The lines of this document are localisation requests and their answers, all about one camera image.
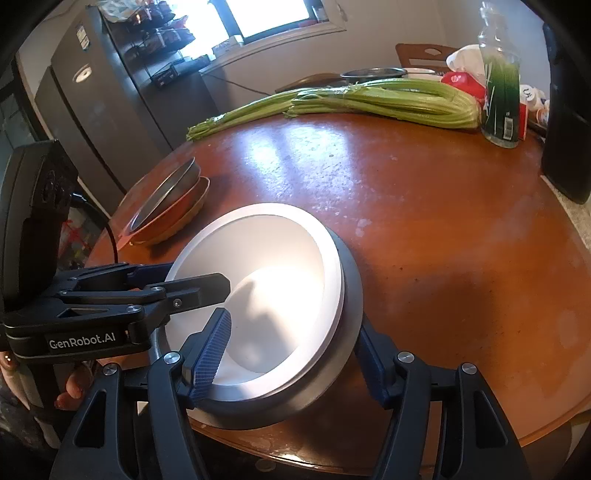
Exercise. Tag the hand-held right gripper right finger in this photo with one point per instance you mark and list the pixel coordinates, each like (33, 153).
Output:
(371, 364)

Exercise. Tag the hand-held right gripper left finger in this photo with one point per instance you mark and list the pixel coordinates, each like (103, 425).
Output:
(212, 355)

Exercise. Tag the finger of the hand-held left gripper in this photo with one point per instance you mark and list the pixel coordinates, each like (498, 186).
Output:
(143, 274)
(203, 286)

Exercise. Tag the large steel bowl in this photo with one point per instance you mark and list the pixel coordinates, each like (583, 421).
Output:
(332, 378)

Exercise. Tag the yellow plate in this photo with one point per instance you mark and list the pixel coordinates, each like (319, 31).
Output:
(184, 226)

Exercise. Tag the pink plate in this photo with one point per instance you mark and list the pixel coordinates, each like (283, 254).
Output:
(175, 217)

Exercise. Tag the steel plate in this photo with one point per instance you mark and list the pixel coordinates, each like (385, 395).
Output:
(161, 198)

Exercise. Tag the person's left hand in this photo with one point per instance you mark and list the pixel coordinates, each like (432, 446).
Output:
(74, 387)

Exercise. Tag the grey refrigerator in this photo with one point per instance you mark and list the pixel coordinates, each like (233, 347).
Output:
(92, 115)

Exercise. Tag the thin celery bunch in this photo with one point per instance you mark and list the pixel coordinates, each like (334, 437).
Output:
(240, 113)

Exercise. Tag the black tray shelf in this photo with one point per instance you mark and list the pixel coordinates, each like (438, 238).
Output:
(171, 74)

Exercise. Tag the glass door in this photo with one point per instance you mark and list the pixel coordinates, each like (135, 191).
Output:
(14, 115)

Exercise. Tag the wooden chair with curved back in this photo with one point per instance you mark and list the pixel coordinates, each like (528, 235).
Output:
(300, 84)

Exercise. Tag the white carton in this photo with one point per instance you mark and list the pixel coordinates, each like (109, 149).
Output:
(228, 46)

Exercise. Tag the white printed mat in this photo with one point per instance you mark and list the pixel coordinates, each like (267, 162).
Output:
(579, 221)

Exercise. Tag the thick celery bunch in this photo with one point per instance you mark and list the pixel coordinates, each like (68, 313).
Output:
(392, 99)

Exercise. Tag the small steel bowl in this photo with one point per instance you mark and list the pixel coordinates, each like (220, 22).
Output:
(369, 74)

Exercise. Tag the window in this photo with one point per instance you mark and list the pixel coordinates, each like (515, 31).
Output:
(258, 16)

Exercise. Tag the red box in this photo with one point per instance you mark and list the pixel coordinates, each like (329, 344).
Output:
(523, 120)

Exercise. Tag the clear glass bottle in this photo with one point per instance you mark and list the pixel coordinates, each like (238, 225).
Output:
(501, 106)

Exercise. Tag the red package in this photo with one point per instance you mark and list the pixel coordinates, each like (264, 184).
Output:
(461, 87)

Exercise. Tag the small white bowl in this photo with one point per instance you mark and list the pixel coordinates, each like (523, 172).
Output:
(420, 73)

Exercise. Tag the black thermos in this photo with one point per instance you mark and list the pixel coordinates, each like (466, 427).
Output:
(568, 138)

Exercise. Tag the wooden chair with cutout back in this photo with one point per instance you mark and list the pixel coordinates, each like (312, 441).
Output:
(411, 55)

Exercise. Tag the white plastic bag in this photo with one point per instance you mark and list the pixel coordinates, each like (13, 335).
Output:
(464, 60)

